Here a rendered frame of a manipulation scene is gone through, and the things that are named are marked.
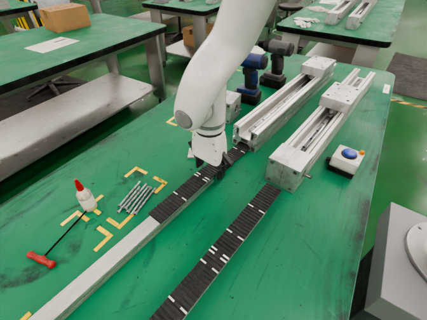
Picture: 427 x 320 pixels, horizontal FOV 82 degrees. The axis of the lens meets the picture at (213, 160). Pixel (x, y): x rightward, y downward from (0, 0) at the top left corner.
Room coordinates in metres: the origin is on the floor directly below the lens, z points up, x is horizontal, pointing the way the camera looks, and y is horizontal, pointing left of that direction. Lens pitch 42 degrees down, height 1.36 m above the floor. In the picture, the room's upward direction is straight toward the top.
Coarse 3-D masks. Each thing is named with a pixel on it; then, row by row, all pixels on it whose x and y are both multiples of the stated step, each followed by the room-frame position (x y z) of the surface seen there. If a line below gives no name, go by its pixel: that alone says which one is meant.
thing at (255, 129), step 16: (336, 64) 1.29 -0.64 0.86; (304, 80) 1.16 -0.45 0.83; (320, 80) 1.12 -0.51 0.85; (272, 96) 0.94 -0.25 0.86; (288, 96) 0.99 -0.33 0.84; (304, 96) 0.98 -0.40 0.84; (256, 112) 0.81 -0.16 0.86; (272, 112) 0.85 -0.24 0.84; (288, 112) 0.86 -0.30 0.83; (240, 128) 0.72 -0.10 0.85; (256, 128) 0.70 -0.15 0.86; (272, 128) 0.76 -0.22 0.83; (256, 144) 0.67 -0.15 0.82
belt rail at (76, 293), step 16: (144, 224) 0.35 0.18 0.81; (160, 224) 0.36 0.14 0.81; (128, 240) 0.31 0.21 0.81; (144, 240) 0.32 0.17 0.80; (112, 256) 0.27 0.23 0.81; (128, 256) 0.28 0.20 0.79; (96, 272) 0.23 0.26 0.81; (112, 272) 0.24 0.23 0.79; (64, 288) 0.20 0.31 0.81; (80, 288) 0.20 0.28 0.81; (96, 288) 0.21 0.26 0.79; (48, 304) 0.17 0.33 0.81; (64, 304) 0.17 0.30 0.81; (80, 304) 0.18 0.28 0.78
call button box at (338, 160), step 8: (336, 152) 0.60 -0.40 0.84; (328, 160) 0.62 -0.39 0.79; (336, 160) 0.58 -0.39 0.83; (344, 160) 0.57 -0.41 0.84; (352, 160) 0.57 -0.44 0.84; (360, 160) 0.57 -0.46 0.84; (328, 168) 0.58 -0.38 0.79; (336, 168) 0.57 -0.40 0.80; (344, 168) 0.56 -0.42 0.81; (352, 168) 0.55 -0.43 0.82; (344, 176) 0.55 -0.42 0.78; (352, 176) 0.54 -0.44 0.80
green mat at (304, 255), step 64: (128, 128) 0.82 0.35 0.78; (384, 128) 0.82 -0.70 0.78; (64, 192) 0.49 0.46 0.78; (128, 192) 0.49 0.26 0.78; (256, 192) 0.49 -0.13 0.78; (320, 192) 0.49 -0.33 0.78; (0, 256) 0.28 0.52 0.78; (64, 256) 0.28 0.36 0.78; (192, 256) 0.28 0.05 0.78; (256, 256) 0.28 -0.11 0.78; (320, 256) 0.28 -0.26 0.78
